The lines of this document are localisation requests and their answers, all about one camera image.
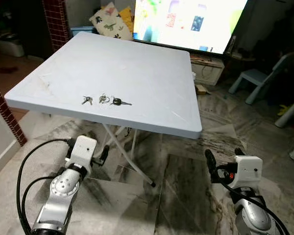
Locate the black-headed key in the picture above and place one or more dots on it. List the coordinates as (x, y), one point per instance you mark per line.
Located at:
(117, 102)

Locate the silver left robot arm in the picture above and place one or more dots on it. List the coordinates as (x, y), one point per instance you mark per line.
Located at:
(63, 188)

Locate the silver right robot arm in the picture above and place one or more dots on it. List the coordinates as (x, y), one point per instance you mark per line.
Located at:
(255, 218)

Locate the small silver key bunch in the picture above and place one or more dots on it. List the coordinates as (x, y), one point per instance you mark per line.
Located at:
(87, 100)

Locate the small cardboard box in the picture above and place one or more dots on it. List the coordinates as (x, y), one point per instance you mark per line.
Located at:
(202, 89)

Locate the light blue child chair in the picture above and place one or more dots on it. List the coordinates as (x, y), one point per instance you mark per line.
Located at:
(252, 77)

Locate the light blue folding table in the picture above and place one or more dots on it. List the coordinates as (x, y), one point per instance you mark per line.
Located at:
(112, 68)

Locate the blue plastic box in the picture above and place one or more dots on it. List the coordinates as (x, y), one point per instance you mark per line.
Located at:
(81, 30)

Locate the white dinosaur print pillow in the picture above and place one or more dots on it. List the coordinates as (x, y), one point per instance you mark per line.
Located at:
(110, 22)

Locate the flat screen television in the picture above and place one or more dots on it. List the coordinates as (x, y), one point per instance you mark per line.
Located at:
(186, 24)

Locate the yellow pillow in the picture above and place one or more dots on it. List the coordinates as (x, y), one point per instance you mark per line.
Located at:
(128, 18)

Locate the white plastic bin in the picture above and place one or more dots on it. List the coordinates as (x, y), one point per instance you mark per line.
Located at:
(10, 47)

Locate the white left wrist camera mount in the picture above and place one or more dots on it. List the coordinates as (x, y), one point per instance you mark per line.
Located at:
(82, 152)

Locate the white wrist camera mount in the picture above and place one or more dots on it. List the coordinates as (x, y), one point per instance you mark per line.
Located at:
(249, 171)
(82, 152)

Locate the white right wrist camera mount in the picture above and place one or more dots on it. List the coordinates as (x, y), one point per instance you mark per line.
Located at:
(249, 171)

